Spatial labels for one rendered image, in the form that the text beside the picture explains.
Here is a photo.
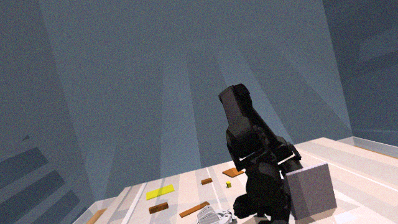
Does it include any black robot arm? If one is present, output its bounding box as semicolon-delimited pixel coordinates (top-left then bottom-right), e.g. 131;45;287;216
218;83;303;220

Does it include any orange flat square plate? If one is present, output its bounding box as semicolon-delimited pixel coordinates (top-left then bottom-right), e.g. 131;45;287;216
222;168;245;178

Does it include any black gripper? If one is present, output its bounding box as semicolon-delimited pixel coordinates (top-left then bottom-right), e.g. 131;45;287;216
258;178;292;224

